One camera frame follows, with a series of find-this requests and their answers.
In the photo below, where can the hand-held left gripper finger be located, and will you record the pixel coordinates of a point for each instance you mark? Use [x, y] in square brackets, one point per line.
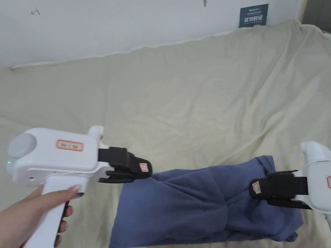
[116, 178]
[138, 168]

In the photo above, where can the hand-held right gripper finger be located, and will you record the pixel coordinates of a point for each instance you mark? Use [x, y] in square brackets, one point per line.
[276, 187]
[289, 202]

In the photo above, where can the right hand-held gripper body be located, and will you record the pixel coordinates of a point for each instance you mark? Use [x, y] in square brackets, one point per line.
[319, 183]

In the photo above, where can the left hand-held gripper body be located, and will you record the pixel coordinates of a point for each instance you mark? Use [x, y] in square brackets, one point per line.
[51, 160]

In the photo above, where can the dark blue shirt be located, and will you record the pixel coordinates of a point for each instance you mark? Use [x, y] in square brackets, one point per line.
[181, 206]

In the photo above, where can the person's left hand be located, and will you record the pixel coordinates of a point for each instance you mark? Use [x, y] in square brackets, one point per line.
[23, 217]

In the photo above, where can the bed with beige sheet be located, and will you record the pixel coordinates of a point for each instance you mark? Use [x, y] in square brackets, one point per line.
[168, 103]

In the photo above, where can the dark blue wall sign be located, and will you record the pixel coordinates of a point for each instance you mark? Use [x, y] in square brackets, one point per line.
[253, 15]

